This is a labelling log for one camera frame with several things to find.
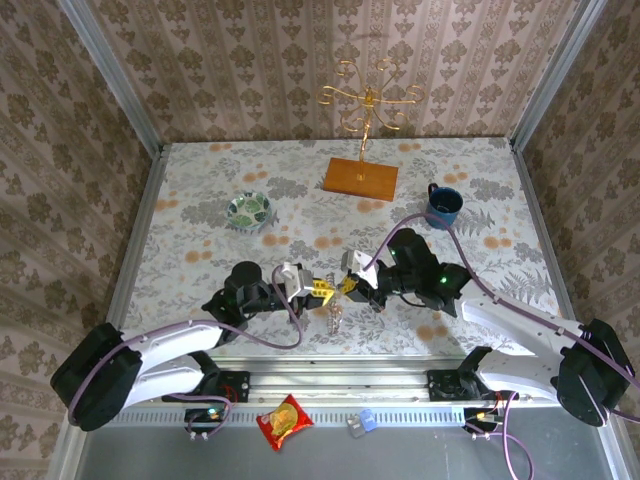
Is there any blue mug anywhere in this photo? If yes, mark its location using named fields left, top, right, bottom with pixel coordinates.
left=424, top=182, right=465, bottom=230

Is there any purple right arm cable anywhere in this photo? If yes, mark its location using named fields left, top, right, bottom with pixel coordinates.
left=369, top=212, right=640, bottom=426

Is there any gold wire stand wooden base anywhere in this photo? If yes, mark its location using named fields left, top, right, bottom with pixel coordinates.
left=317, top=57, right=426, bottom=204

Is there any grey metal platform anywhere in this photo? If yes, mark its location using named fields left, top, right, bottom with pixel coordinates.
left=64, top=407, right=631, bottom=480

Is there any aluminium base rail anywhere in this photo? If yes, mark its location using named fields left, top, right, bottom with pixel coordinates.
left=119, top=355, right=571, bottom=407

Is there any small controller board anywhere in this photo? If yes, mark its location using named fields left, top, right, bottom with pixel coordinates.
left=183, top=407, right=227, bottom=434
left=462, top=406, right=505, bottom=434

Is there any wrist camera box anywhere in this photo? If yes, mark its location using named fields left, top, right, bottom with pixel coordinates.
left=278, top=261, right=315, bottom=297
left=340, top=248, right=380, bottom=287

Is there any red snack packet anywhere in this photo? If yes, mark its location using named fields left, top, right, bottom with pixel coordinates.
left=255, top=393, right=315, bottom=453

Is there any aluminium table edge rail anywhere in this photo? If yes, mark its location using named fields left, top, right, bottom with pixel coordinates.
left=508, top=138, right=592, bottom=337
left=106, top=143, right=170, bottom=329

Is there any short purple base cable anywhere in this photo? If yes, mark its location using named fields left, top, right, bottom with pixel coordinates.
left=185, top=391, right=232, bottom=442

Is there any aluminium frame post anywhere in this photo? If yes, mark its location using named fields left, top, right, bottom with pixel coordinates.
left=57, top=0, right=167, bottom=157
left=507, top=0, right=609, bottom=151

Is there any slotted cable tray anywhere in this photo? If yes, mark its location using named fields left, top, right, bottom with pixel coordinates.
left=107, top=403, right=474, bottom=429

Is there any green leaf pattern bowl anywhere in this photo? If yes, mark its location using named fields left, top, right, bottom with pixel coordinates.
left=227, top=190, right=273, bottom=232

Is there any long purple base cable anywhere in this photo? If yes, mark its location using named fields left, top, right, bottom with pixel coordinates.
left=469, top=394, right=535, bottom=480

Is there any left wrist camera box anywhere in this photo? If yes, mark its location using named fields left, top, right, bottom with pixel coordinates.
left=278, top=261, right=315, bottom=297

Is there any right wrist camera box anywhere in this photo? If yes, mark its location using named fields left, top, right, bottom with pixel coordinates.
left=340, top=248, right=380, bottom=287

